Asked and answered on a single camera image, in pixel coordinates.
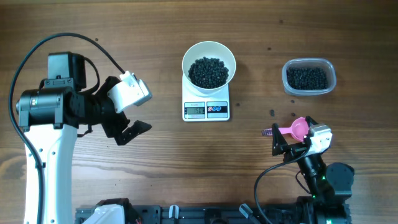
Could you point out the white digital kitchen scale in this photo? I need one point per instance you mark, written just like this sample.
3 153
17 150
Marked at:
204 107

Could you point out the black beans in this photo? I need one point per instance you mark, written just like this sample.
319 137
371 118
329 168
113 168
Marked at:
211 73

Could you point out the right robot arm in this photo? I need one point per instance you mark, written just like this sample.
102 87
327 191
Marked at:
329 186

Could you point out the white bowl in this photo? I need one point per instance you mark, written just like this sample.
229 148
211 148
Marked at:
209 49

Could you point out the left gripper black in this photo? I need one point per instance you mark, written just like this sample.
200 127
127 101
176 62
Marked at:
114 129

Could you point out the pink plastic measuring scoop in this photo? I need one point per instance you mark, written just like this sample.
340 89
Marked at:
298 129

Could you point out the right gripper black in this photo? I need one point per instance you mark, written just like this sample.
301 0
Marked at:
280 145

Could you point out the clear plastic food container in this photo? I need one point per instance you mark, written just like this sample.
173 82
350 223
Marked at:
308 76

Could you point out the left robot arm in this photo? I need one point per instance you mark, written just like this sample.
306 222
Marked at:
50 117

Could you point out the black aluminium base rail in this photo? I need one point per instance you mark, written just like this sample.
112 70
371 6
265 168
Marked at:
214 214

